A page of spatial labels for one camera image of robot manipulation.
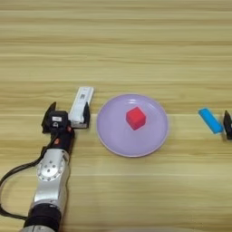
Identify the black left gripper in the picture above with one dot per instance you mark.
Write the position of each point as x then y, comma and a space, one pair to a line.
62, 139

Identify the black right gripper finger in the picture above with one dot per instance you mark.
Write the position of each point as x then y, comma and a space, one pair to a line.
228, 127

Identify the white rectangular plastic device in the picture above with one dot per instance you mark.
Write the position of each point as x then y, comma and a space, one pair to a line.
81, 99

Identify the purple round plate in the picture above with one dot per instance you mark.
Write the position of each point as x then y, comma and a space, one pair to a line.
114, 136

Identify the red cube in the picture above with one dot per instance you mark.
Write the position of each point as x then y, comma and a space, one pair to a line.
136, 118

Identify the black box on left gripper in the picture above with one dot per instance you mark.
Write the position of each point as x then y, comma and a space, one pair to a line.
58, 119

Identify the blue rectangular block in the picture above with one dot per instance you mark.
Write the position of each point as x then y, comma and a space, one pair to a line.
210, 120

